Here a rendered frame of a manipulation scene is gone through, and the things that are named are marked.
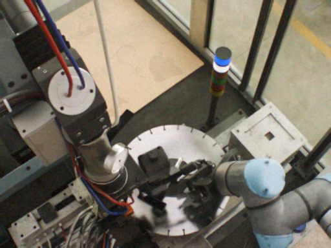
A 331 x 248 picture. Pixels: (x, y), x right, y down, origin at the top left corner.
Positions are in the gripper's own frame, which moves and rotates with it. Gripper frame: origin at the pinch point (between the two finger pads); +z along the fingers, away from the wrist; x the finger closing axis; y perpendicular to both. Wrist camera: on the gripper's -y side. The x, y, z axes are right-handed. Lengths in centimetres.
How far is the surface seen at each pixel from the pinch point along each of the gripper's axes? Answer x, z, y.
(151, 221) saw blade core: 5.4, 4.4, 14.6
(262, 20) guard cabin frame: -27.3, -12.3, -39.2
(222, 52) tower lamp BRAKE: -24.6, -10.5, -21.1
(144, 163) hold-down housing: -13.3, -19.9, 17.0
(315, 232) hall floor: 84, 51, -73
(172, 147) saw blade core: -7.6, 7.9, -3.6
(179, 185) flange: 1.3, 2.8, 2.9
